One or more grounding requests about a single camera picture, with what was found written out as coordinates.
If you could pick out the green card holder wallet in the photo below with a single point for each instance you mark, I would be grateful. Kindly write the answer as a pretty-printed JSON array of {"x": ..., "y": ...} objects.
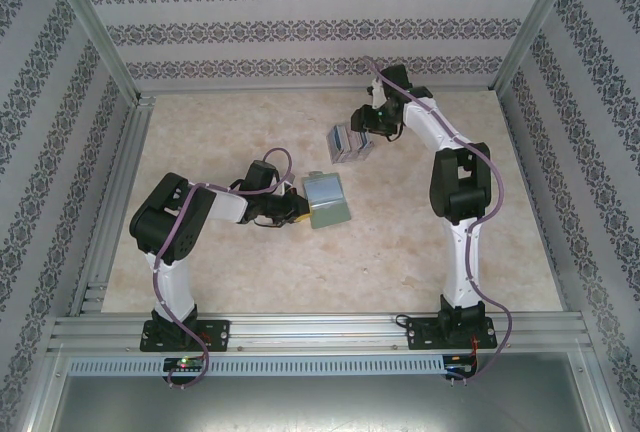
[{"x": 332, "y": 217}]

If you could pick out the clear acrylic card box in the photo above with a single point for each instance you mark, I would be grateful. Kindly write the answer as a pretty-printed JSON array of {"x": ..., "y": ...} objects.
[{"x": 350, "y": 144}]

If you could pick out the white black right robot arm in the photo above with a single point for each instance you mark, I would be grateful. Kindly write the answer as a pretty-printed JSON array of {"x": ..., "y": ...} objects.
[{"x": 457, "y": 282}]

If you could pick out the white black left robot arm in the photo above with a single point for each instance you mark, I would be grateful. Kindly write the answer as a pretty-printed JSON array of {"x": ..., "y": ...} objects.
[{"x": 177, "y": 287}]

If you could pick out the circuit board with green light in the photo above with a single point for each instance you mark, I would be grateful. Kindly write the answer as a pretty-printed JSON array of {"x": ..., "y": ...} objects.
[{"x": 185, "y": 364}]

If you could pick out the grey metal sheet panel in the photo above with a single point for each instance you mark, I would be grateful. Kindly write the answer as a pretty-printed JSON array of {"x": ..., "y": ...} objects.
[{"x": 320, "y": 407}]

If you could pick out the small dark circuit board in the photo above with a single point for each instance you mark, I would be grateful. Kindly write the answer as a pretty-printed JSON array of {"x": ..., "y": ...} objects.
[{"x": 457, "y": 364}]

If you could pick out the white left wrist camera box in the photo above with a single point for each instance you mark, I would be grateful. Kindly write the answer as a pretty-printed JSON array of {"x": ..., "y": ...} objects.
[{"x": 288, "y": 187}]

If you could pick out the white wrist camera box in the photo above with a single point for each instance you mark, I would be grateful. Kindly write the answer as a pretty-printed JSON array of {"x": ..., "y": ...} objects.
[
  {"x": 288, "y": 187},
  {"x": 376, "y": 94}
]

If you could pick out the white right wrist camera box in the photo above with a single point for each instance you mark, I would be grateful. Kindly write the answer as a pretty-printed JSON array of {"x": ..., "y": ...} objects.
[{"x": 376, "y": 94}]

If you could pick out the thin aluminium wall beam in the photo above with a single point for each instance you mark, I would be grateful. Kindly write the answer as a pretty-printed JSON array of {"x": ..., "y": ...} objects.
[{"x": 320, "y": 89}]

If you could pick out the long aluminium mounting rail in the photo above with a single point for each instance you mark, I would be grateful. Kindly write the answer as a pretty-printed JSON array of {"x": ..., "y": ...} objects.
[{"x": 320, "y": 332}]

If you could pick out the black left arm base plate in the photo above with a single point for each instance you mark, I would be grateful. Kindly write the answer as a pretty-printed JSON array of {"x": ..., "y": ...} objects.
[{"x": 217, "y": 334}]

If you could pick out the aluminium side rail with slots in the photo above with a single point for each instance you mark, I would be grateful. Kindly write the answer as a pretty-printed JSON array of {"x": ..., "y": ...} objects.
[{"x": 129, "y": 152}]

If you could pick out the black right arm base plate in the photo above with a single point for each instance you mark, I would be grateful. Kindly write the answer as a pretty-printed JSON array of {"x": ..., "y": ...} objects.
[{"x": 420, "y": 334}]

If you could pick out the aluminium frame post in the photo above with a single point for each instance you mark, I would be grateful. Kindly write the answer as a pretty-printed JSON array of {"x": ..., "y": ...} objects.
[
  {"x": 96, "y": 27},
  {"x": 532, "y": 27}
]

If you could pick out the plain aluminium side rail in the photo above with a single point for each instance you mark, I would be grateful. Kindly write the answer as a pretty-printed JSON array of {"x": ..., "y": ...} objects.
[{"x": 545, "y": 207}]

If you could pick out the aluminium frame leg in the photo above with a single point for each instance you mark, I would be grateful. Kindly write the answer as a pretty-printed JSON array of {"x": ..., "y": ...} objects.
[
  {"x": 594, "y": 392},
  {"x": 45, "y": 392}
]

